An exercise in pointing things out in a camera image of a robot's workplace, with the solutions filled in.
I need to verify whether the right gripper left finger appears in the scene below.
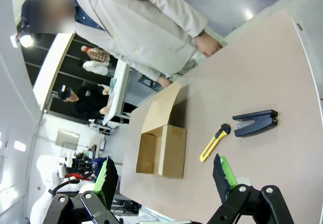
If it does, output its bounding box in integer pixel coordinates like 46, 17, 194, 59
41, 155, 121, 224

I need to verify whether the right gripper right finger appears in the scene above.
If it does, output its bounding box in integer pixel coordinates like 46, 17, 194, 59
206, 153, 295, 224

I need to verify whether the brown cardboard box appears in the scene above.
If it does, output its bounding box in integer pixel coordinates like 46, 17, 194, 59
136, 81, 188, 179

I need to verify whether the person's left forearm beige sleeve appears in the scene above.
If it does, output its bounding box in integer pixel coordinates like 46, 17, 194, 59
158, 0, 209, 38

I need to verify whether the person's right hand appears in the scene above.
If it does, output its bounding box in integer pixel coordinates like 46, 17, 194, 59
157, 76, 174, 88

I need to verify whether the person's left hand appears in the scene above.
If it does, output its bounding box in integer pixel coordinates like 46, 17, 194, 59
195, 31, 224, 59

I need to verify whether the yellow black utility knife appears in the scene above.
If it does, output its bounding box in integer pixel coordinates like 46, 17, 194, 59
199, 123, 232, 163

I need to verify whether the black stapler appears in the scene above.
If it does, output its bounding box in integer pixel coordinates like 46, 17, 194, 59
232, 109, 279, 138

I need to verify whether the bystander in black with cap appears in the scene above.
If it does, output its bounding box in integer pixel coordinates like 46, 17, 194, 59
58, 84, 112, 120

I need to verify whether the long white background table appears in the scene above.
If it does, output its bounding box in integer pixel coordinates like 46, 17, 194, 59
101, 59, 131, 127

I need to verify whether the bystander in plaid shirt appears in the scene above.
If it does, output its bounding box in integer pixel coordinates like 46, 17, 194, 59
80, 45, 112, 75

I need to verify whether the person torso beige coat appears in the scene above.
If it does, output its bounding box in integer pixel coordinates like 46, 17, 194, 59
73, 0, 210, 82

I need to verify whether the bright ceiling lamp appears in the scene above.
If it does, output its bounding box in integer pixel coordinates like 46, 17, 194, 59
19, 34, 34, 48

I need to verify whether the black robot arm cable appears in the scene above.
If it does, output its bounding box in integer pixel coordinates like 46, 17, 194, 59
47, 178, 81, 196

